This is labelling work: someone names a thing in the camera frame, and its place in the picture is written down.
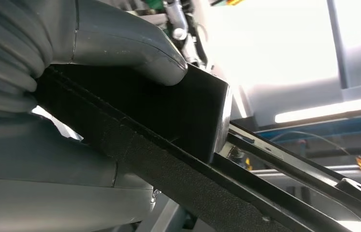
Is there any blue steel gantry beam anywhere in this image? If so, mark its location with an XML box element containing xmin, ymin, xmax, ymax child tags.
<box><xmin>257</xmin><ymin>112</ymin><xmax>361</xmax><ymax>143</ymax></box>

